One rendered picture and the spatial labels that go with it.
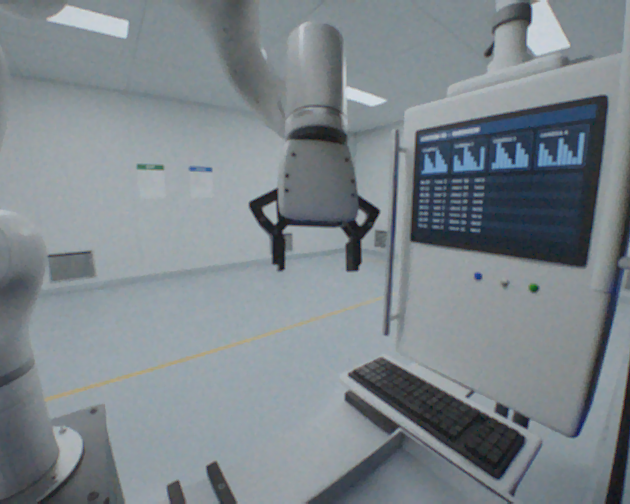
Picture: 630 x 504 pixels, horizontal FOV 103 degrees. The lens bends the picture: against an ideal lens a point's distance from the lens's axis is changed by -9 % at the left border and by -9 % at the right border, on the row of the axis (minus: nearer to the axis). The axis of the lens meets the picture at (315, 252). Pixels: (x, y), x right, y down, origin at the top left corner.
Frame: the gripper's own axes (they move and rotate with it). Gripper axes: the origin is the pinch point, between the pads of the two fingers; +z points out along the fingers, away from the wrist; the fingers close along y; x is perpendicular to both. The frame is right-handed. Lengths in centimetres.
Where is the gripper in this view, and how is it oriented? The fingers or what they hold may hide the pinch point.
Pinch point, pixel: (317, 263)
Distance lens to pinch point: 34.6
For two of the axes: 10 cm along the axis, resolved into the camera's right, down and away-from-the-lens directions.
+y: -9.7, -0.2, -2.2
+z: 0.1, 9.9, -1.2
